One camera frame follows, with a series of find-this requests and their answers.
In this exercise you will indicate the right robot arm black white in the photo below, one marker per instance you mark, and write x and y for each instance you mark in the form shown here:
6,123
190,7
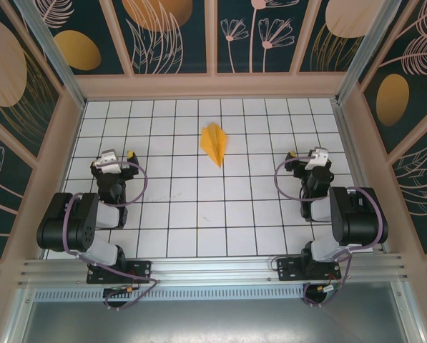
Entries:
359,221

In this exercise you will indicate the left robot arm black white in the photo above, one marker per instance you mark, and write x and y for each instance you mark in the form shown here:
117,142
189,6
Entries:
66,225

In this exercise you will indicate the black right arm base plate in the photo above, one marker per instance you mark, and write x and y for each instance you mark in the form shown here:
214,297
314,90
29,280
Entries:
288,271

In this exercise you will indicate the yellow power connector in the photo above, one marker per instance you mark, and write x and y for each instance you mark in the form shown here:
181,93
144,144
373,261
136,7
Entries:
322,288
129,288

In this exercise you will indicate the aluminium side rail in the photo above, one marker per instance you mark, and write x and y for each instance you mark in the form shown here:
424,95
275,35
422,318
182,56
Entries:
356,160

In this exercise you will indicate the aluminium corner post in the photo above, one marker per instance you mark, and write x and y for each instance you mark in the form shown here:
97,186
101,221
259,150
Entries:
367,50
52,57

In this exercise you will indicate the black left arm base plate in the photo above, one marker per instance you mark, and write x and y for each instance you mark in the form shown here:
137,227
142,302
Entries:
141,271

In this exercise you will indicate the grey metal sheet panel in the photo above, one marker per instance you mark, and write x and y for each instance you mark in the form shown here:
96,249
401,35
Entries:
213,321

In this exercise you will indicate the long aluminium mounting rail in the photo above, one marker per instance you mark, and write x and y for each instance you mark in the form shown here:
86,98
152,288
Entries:
213,271

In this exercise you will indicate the yellow paper sheet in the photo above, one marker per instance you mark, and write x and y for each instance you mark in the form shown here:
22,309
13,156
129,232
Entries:
215,143

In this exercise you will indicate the perforated metal strip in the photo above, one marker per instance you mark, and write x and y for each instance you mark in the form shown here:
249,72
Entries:
213,293

